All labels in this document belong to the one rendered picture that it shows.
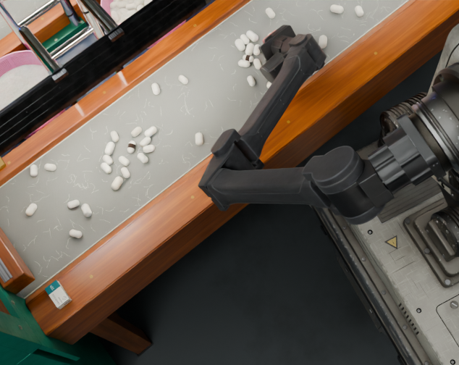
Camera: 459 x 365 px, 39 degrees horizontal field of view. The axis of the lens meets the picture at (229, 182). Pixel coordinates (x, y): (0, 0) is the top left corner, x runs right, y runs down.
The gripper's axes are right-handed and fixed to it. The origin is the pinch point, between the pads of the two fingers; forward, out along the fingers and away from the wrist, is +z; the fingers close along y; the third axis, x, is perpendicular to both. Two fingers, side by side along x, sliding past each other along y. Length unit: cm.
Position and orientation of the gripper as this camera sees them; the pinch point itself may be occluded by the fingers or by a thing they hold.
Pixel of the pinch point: (265, 42)
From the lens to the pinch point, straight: 181.1
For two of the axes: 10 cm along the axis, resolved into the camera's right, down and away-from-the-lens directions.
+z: -3.9, -3.0, 8.7
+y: -7.8, 6.2, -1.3
